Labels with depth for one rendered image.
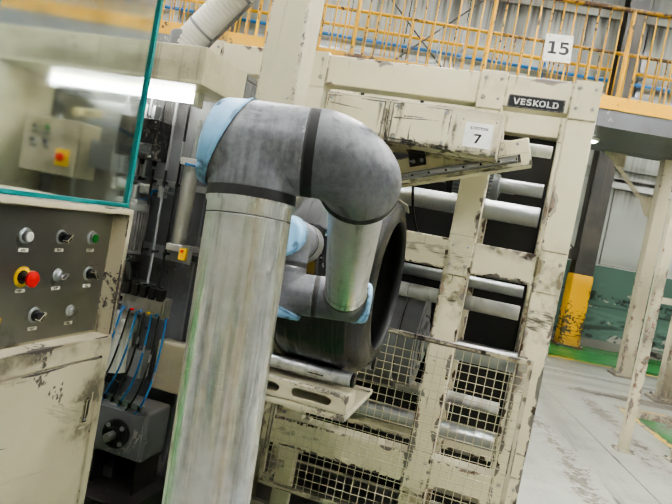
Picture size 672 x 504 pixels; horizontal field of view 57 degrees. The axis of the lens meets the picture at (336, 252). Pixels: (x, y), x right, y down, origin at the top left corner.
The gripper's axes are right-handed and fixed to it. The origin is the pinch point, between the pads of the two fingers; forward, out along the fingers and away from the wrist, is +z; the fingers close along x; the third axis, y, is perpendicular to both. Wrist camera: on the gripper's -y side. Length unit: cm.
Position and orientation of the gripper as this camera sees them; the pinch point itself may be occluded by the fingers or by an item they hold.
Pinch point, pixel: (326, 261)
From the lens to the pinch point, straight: 164.1
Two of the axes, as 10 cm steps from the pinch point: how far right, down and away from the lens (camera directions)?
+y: 2.2, -9.7, 0.6
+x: -9.4, -1.9, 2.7
